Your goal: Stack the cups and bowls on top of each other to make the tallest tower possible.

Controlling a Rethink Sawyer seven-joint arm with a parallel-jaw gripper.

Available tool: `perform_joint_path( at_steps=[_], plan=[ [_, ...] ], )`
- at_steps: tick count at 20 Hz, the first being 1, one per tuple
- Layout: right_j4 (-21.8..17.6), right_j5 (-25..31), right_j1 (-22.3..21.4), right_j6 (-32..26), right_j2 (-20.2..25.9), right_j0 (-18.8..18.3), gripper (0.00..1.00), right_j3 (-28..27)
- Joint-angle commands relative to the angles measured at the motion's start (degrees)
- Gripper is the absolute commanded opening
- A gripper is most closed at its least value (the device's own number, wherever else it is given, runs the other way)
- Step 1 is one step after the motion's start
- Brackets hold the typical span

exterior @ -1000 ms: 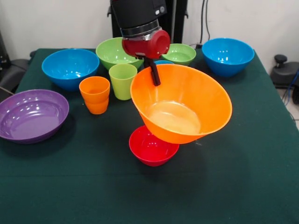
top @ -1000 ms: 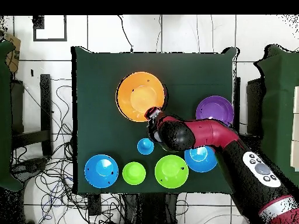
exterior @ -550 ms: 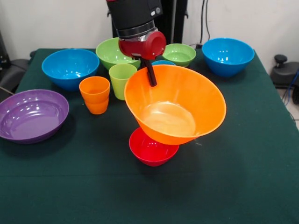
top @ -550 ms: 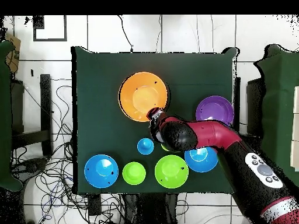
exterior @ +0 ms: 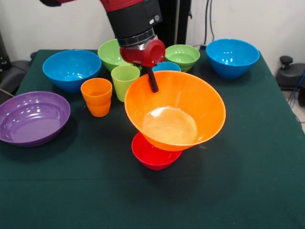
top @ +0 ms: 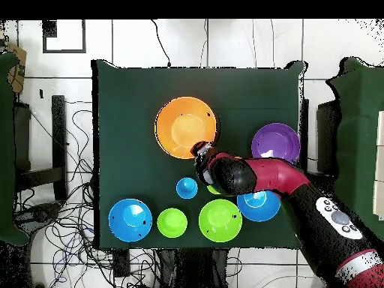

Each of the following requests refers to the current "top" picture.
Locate large yellow-orange bowl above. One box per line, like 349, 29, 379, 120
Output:
154, 96, 218, 160

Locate blue plastic cup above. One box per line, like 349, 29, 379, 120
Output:
175, 177, 199, 200

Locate dark green tablecloth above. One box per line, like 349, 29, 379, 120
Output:
91, 58, 308, 251

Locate large green bowl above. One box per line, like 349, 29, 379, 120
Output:
198, 198, 243, 243

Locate purple shallow bowl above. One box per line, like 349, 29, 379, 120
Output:
250, 122, 302, 165

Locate small green bowl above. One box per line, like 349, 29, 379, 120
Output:
156, 207, 189, 239

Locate blue plastic bowl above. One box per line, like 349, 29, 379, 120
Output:
108, 198, 153, 243
236, 190, 282, 223

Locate green cloth side table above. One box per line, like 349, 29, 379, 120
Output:
325, 55, 384, 241
0, 51, 30, 248

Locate dark grey stand foot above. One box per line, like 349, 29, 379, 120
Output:
14, 202, 62, 235

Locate cardboard box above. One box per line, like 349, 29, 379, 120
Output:
6, 43, 28, 95

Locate black cable with plug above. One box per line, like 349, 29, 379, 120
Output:
150, 19, 173, 68

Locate tangle of black cables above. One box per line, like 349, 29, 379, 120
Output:
14, 101, 160, 288

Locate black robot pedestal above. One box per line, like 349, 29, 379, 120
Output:
158, 247, 229, 288

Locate black metal frame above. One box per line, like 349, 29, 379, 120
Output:
13, 94, 68, 202

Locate black floor frame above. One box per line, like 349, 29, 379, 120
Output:
41, 19, 87, 54

